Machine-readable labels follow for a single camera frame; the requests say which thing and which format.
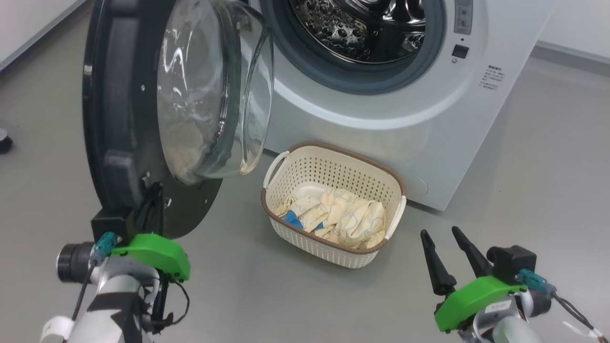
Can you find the black printed text sticker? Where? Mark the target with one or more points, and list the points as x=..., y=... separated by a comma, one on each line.
x=491, y=77

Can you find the cream garment with blue print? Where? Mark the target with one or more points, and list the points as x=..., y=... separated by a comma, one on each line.
x=357, y=224

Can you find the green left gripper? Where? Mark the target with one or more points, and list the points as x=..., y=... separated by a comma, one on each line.
x=157, y=252

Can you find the steel washing machine drum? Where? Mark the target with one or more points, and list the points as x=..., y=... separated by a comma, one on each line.
x=333, y=28

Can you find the white front-load washing machine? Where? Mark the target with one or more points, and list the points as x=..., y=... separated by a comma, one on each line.
x=381, y=124

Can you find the white partition panel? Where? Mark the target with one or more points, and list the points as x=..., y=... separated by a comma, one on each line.
x=28, y=24
x=576, y=24

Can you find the grey warning sticker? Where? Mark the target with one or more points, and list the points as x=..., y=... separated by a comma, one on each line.
x=463, y=16

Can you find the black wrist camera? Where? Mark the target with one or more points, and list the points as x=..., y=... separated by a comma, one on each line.
x=512, y=262
x=74, y=262

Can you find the cream perforated laundry basket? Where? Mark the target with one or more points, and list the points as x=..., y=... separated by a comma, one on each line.
x=314, y=166

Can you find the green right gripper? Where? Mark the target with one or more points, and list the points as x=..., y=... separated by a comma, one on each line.
x=476, y=295

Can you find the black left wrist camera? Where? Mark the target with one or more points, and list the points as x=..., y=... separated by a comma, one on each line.
x=74, y=262

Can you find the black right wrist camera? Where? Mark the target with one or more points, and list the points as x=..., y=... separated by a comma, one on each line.
x=512, y=262

